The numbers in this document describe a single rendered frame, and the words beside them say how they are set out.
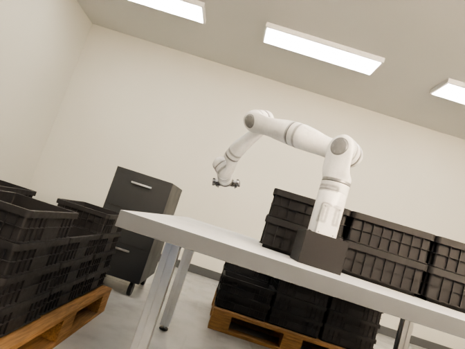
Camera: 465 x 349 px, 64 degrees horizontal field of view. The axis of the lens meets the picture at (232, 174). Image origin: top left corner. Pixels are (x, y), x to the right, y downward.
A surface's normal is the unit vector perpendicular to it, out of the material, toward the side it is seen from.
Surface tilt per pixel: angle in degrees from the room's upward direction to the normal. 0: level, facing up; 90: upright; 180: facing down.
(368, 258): 90
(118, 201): 90
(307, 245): 90
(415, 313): 90
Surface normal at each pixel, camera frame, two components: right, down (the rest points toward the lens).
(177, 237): 0.02, -0.12
